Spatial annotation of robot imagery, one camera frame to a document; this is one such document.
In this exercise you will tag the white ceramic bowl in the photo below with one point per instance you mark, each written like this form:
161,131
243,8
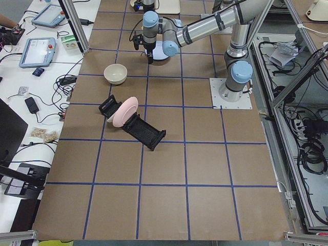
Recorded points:
115,74

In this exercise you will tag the upper teach pendant tablet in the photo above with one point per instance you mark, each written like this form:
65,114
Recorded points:
51,16

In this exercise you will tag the white paper stack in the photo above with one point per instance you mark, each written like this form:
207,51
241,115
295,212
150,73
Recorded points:
284,53

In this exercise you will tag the green white carton box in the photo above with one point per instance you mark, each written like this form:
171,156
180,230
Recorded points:
69,42

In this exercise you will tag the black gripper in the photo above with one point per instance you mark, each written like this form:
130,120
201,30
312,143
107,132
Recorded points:
149,49

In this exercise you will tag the black plate rack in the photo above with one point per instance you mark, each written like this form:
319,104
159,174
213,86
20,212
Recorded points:
135,126

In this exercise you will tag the teach pendant tablet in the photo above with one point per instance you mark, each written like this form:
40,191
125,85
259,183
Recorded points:
38,52
51,16

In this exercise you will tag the aluminium frame rail right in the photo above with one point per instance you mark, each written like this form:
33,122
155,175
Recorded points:
295,117

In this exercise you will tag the aluminium frame post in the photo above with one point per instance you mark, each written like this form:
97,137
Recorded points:
72,17

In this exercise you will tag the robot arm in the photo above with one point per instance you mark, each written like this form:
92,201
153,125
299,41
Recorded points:
230,24

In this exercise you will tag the lower teach pendant tablet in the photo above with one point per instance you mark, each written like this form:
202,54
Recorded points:
38,52

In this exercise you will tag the pink plate in rack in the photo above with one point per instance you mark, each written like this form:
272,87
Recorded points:
125,111

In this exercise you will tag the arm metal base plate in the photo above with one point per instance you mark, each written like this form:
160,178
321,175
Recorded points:
223,98

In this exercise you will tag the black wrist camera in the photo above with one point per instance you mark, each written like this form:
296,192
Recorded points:
137,41

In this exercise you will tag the black monitor stand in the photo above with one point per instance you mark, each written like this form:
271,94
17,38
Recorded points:
26,180

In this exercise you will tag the light blue plate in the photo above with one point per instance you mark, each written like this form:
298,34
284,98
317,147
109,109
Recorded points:
158,54

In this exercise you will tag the black phone on desk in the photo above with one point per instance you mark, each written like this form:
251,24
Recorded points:
31,105

